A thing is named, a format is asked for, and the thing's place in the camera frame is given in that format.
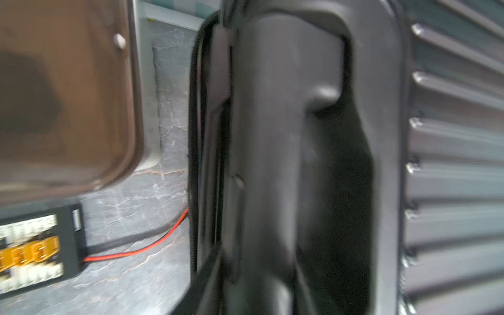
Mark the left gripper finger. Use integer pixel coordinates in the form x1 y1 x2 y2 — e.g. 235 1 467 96
171 244 223 314

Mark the black hard-shell suitcase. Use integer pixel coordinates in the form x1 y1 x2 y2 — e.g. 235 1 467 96
188 1 503 314

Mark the black charging board with connectors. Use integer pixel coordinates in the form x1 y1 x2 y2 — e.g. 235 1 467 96
0 202 190 296

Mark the brown lid white toolbox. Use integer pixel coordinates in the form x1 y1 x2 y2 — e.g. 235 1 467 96
1 1 161 206

